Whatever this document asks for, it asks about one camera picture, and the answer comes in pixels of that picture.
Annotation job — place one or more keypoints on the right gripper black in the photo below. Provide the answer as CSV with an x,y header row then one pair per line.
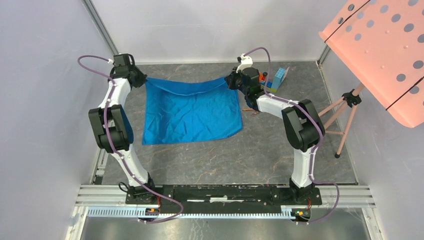
x,y
230,78

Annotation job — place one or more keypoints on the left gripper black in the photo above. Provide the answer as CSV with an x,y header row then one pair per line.
x,y
142,77

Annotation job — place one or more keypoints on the blue cloth napkin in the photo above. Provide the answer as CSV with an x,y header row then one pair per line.
x,y
182,112

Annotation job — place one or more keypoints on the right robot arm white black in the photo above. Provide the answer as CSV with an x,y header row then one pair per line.
x,y
303,127

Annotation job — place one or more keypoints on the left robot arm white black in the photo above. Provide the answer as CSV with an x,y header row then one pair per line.
x,y
113,132

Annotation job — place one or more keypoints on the toy brick set colourful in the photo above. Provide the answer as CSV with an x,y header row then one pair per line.
x,y
273,84

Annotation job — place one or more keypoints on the pink perforated music stand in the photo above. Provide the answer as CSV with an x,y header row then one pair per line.
x,y
382,44

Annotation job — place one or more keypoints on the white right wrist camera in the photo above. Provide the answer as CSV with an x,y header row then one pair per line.
x,y
245,61

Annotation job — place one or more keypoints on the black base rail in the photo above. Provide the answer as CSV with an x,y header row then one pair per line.
x,y
231,201

